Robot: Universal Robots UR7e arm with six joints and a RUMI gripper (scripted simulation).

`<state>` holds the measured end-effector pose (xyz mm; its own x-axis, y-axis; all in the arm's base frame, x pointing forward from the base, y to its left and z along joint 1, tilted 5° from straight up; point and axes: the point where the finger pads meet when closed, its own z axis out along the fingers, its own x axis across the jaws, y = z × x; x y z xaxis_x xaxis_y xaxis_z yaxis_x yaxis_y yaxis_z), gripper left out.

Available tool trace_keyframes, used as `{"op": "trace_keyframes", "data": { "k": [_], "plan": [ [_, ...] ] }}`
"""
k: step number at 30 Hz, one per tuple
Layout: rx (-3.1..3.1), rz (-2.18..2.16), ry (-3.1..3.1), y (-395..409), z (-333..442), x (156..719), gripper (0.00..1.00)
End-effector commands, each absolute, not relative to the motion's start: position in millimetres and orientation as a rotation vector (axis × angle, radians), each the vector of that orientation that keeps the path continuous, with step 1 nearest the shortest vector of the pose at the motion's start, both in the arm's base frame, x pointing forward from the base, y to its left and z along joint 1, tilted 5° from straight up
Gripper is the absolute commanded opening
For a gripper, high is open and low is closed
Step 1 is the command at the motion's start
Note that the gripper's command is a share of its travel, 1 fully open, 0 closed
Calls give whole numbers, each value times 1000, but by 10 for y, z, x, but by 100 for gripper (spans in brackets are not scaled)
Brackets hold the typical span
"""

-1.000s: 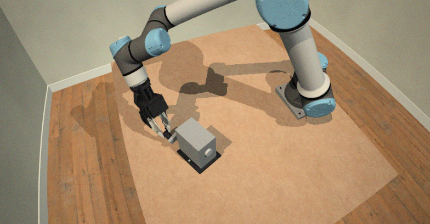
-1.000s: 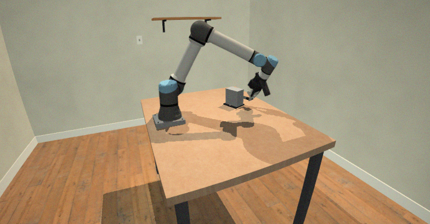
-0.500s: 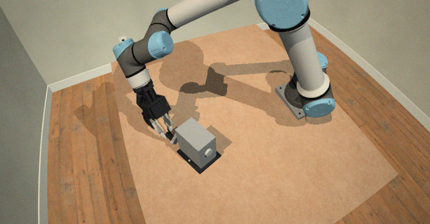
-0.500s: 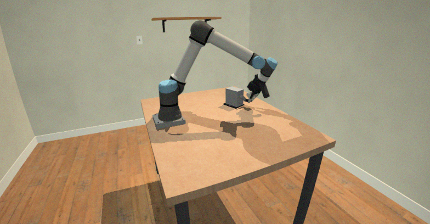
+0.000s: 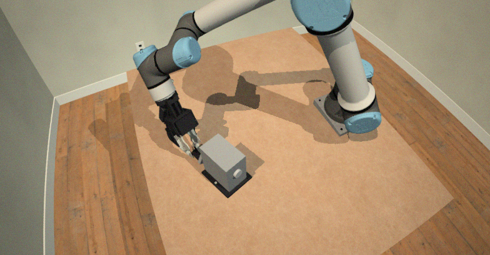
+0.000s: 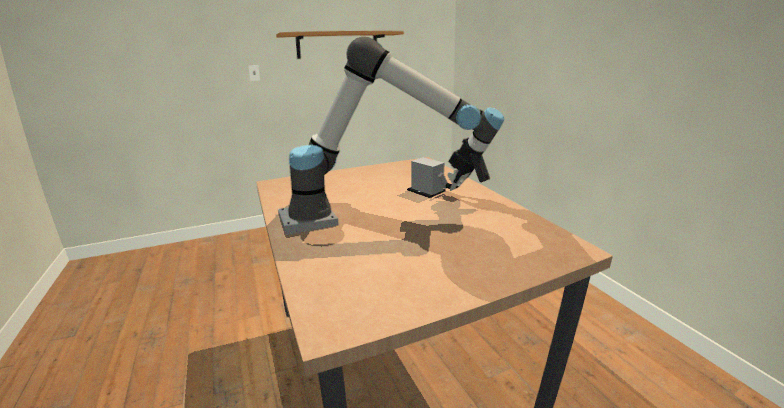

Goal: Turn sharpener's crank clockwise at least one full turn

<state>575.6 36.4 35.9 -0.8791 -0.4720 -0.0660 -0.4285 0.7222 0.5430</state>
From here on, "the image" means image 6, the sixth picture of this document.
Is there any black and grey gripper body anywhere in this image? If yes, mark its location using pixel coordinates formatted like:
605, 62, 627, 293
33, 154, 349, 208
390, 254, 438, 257
449, 138, 484, 175

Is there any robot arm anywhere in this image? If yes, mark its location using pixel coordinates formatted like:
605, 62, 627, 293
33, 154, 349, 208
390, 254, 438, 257
288, 37, 504, 221

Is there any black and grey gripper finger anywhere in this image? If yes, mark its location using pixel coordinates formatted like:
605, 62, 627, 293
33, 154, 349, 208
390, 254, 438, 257
456, 171, 473, 189
447, 167, 466, 191

